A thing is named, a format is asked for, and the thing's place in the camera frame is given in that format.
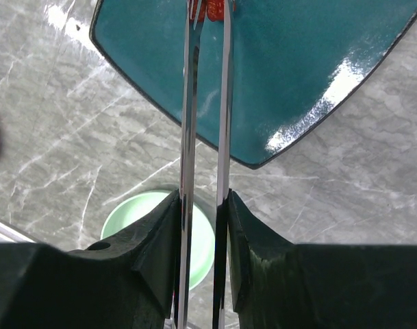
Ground steel serving tongs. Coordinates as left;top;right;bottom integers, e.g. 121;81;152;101
172;0;237;329

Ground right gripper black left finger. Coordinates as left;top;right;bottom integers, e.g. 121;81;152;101
0;191;180;328

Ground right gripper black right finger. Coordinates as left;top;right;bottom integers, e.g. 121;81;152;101
227;191;417;328

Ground green round lid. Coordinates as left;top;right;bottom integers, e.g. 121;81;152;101
101;190;215;290

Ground teal square plate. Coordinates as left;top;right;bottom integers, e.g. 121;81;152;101
90;0;417;169

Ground aluminium rail frame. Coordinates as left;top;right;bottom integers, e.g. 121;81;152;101
0;221;36;243

